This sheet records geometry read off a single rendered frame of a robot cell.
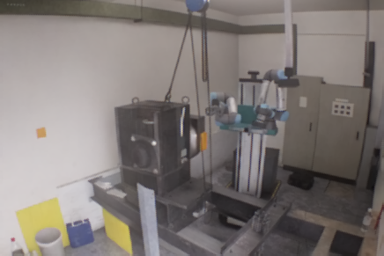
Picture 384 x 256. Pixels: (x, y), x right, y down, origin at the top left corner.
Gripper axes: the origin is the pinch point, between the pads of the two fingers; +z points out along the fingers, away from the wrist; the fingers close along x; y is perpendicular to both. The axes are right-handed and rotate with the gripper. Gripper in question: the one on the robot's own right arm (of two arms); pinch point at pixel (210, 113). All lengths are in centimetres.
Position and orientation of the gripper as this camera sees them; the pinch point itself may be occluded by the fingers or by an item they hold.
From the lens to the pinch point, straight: 196.7
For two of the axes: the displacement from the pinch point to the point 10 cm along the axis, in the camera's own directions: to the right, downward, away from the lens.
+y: 0.6, 9.7, 2.3
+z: -4.0, 2.4, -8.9
